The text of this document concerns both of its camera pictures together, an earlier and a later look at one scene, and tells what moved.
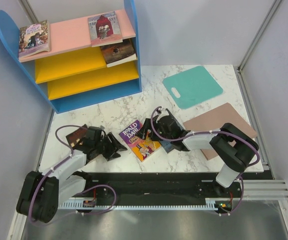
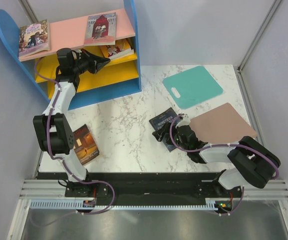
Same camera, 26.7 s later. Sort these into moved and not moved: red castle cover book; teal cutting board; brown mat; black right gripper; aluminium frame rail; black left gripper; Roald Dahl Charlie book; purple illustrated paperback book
Moved: red castle cover book; black left gripper; Roald Dahl Charlie book; black right gripper
Not moved: brown mat; purple illustrated paperback book; teal cutting board; aluminium frame rail
